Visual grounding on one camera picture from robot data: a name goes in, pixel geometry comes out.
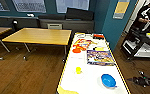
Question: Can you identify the blue plastic bowl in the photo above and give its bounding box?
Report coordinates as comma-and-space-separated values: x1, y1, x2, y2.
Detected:
100, 73, 117, 89

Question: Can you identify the grey sofa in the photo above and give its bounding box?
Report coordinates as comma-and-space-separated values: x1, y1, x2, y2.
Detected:
37, 18, 95, 34

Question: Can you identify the yellow card pile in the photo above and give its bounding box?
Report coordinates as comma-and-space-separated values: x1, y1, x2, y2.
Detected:
94, 46, 106, 52

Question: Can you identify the red black game box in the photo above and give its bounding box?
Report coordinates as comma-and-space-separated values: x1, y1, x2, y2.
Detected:
92, 33, 105, 40

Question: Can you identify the white vent panel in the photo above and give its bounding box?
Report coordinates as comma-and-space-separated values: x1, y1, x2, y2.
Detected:
47, 23, 63, 30

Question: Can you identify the white air hockey table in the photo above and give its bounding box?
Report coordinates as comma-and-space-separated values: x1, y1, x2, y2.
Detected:
56, 31, 132, 94

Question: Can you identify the black sofa cushion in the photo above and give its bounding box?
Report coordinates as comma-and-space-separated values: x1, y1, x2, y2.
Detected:
65, 7, 95, 22

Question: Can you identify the large wooden table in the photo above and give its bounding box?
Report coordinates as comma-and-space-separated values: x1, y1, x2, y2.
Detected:
1, 27, 73, 63

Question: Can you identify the white object on ledge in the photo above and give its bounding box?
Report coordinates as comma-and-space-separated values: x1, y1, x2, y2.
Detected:
26, 13, 35, 18

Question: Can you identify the black wheeled cart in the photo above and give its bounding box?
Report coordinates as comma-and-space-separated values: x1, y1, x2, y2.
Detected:
120, 28, 150, 62

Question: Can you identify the dark bench sofa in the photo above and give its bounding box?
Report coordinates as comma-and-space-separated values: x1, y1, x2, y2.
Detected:
0, 15, 39, 29

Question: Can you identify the person in black jacket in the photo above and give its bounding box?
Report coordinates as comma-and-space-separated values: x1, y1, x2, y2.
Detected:
134, 0, 150, 33

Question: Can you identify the yellow wall poster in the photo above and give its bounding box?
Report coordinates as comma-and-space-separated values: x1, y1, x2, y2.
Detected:
112, 0, 131, 20

